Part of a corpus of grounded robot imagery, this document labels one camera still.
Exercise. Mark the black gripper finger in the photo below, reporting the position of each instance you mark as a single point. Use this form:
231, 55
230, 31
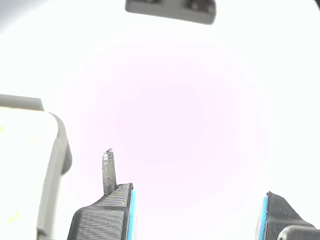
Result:
105, 220
275, 215

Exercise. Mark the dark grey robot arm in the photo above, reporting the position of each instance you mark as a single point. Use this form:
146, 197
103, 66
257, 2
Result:
172, 10

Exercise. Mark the grey fixture with dark legs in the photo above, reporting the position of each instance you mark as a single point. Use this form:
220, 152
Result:
56, 160

